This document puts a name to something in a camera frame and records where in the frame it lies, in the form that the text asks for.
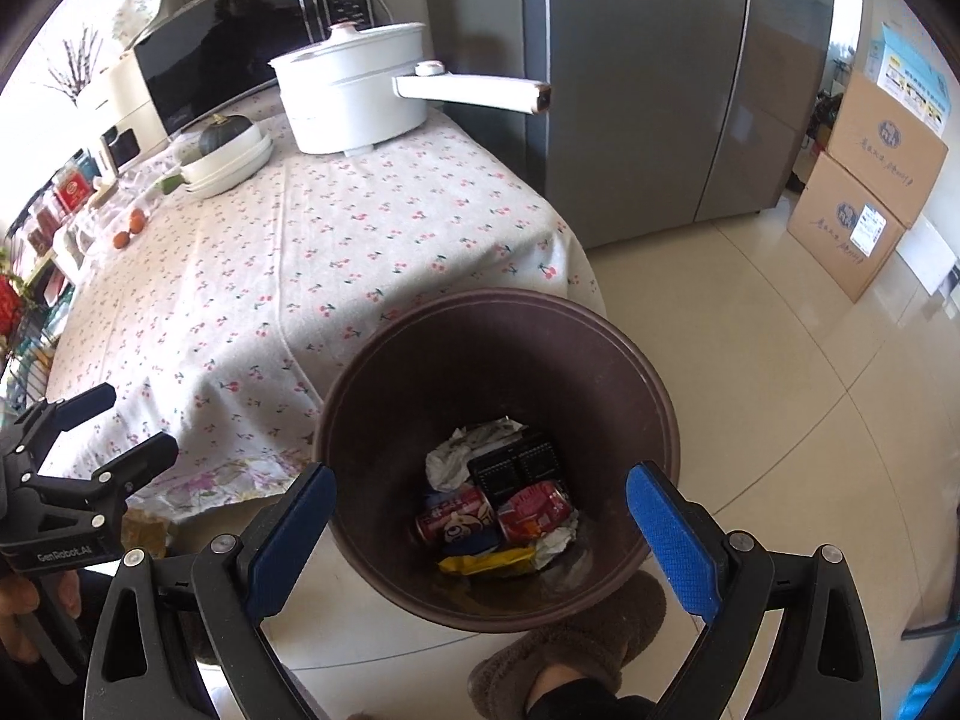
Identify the clear plastic wrapper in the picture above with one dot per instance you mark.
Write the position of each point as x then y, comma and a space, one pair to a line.
559, 540

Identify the white plate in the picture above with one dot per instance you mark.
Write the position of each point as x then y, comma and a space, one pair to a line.
240, 186
251, 165

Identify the brown fuzzy slipper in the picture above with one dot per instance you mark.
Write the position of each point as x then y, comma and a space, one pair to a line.
585, 637

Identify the white tissue paper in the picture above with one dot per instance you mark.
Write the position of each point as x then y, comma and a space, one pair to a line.
454, 457

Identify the clear plastic bag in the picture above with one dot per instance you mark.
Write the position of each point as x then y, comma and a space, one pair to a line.
97, 221

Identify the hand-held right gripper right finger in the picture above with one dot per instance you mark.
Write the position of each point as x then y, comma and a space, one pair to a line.
675, 547

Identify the blue and white box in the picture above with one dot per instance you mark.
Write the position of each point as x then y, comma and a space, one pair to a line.
915, 75

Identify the blue paper carton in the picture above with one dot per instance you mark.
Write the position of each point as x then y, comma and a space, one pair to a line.
454, 547

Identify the dark green pumpkin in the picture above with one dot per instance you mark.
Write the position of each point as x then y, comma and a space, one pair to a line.
225, 136

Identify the red cartoon drink can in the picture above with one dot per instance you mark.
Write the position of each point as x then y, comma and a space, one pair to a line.
457, 517
536, 506

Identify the person's left hand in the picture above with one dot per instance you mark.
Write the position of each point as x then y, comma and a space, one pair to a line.
15, 600

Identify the person's leg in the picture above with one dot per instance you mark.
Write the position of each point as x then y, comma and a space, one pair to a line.
585, 705

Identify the jar of red dried fruit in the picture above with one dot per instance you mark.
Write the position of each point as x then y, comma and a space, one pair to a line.
43, 229

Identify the black microwave oven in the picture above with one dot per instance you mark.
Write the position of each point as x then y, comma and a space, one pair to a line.
225, 52

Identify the cherry print tablecloth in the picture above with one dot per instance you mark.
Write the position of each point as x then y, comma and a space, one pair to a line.
300, 255

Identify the black plastic tray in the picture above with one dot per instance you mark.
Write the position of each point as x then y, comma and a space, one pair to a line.
517, 465

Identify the cardboard box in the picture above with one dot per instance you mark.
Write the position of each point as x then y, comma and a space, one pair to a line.
885, 142
840, 240

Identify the dried branch decoration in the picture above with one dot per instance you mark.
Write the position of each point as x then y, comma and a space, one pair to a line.
75, 75

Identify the white electric cooking pot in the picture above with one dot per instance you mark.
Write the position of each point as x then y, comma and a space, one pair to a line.
352, 97

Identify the jar with red label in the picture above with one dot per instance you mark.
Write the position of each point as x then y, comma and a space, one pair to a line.
75, 191

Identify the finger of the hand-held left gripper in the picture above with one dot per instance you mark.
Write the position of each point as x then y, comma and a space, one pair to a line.
86, 401
146, 457

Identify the grey refrigerator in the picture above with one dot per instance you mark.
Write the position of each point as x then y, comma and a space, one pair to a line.
637, 90

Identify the white flat panel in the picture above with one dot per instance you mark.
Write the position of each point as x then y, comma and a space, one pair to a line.
930, 255

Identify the brown trash bin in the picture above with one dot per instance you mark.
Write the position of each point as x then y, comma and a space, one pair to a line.
420, 390

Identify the yellow printed snack wrapper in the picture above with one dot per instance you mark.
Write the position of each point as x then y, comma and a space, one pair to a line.
491, 562

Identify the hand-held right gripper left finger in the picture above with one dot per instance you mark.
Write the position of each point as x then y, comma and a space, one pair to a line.
292, 540

